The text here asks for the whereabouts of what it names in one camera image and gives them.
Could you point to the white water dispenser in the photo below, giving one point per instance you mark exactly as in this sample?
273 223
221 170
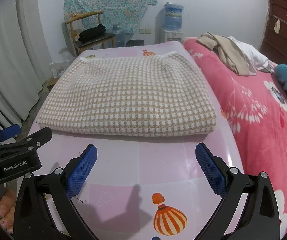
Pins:
171 37

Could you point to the beige white houndstooth coat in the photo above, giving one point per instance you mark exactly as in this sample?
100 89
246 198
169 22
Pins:
128 95

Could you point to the black bin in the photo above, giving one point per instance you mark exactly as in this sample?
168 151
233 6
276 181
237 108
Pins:
135 43

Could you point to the metal hook rack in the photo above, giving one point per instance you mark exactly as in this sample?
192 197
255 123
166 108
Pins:
284 20

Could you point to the wooden chair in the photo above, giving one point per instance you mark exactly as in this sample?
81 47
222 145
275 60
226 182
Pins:
93 43

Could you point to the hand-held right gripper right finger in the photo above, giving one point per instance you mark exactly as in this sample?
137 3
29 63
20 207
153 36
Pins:
211 170

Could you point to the low wooden stool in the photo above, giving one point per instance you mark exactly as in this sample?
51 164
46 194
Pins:
51 83

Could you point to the teal floral hanging cloth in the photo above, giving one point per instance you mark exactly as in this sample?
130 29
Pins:
108 2

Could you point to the white cloth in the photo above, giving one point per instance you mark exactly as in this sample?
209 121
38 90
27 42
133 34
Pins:
254 55

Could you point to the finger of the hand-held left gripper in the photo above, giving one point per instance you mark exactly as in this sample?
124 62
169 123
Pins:
38 137
8 132

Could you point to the pink floral blanket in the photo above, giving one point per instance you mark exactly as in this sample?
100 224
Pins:
258 120

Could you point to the white plastic bags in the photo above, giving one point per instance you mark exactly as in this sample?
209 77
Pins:
63 62

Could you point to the small beige hanging cloth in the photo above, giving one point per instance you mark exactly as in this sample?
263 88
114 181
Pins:
276 27

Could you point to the brown wooden door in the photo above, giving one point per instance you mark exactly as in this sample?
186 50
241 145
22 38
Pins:
278 45

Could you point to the white curtain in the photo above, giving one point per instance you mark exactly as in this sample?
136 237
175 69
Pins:
11 55

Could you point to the wall socket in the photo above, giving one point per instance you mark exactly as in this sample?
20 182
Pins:
145 30

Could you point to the black bag on chair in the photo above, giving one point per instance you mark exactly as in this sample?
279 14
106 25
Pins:
92 33

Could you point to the blue water bottle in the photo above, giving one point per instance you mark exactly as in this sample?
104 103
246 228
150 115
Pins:
174 16

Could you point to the beige clothes pile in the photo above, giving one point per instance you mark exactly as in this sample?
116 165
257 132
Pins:
231 55

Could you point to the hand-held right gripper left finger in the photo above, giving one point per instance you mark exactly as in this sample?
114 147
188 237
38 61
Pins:
82 170

